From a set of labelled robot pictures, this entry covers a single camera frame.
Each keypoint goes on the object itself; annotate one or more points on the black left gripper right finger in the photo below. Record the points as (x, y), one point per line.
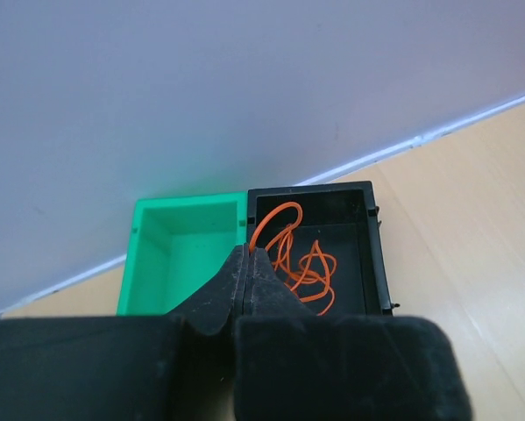
(265, 294)

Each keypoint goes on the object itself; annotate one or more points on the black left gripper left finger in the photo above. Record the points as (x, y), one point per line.
(215, 306)

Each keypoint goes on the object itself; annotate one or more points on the green plastic bin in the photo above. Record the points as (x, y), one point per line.
(176, 245)

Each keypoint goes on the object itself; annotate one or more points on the black plastic bin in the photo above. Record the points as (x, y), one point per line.
(323, 242)

